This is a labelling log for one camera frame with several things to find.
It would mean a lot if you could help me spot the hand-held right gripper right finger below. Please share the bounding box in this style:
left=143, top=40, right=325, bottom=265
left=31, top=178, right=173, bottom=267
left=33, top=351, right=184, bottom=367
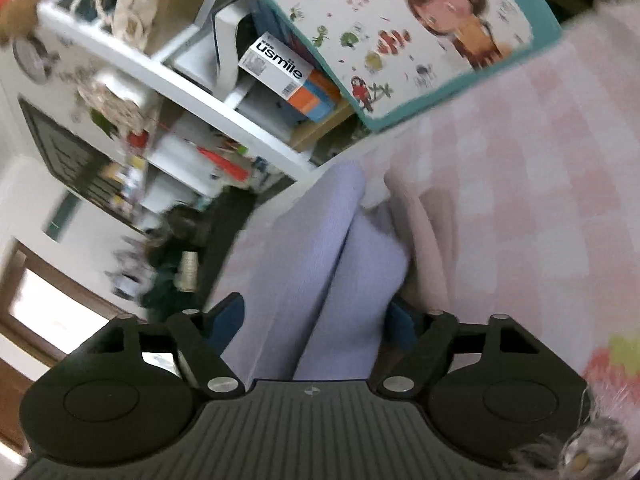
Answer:
left=376, top=298, right=551, bottom=402

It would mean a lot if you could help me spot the teal children's picture book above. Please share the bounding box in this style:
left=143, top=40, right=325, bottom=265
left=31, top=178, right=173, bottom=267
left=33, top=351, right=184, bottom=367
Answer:
left=235, top=0, right=565, bottom=133

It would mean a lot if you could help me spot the white narrow carton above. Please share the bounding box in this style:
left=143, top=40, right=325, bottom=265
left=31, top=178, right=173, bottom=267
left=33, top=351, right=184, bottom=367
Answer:
left=237, top=32, right=321, bottom=103

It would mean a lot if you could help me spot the purple and beige sweater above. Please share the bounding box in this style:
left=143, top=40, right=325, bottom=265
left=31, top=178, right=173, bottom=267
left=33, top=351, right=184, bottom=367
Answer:
left=205, top=160, right=453, bottom=382

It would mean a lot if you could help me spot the black box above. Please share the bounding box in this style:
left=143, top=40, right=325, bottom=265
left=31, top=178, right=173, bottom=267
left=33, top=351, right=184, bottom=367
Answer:
left=142, top=187, right=258, bottom=323

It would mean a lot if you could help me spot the white and wooden bookshelf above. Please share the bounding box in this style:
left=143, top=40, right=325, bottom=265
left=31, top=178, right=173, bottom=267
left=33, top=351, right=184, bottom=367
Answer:
left=35, top=0, right=361, bottom=181

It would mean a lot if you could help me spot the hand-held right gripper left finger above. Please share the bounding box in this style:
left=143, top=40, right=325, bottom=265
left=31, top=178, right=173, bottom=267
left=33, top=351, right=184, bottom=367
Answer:
left=70, top=292, right=247, bottom=402

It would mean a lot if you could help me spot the black framed board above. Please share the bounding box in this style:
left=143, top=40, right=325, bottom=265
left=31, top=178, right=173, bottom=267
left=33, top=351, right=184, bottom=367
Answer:
left=17, top=97, right=151, bottom=231

